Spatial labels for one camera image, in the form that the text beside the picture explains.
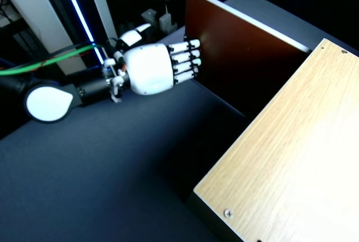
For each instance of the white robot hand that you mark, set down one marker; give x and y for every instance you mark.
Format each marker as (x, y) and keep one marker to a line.
(148, 69)

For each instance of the wooden cabinet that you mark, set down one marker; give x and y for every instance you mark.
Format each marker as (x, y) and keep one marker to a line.
(294, 155)

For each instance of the white plug charger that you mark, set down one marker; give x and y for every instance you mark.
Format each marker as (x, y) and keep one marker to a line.
(165, 18)

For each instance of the white angled block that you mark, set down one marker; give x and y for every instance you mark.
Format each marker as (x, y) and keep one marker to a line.
(148, 15)

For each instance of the white column with light strip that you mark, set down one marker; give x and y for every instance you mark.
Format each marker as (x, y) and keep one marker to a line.
(33, 14)

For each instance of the grey table cloth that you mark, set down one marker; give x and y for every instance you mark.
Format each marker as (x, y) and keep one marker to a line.
(84, 183)

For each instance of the silver cross-head screw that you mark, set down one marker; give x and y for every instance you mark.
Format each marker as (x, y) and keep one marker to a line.
(228, 213)

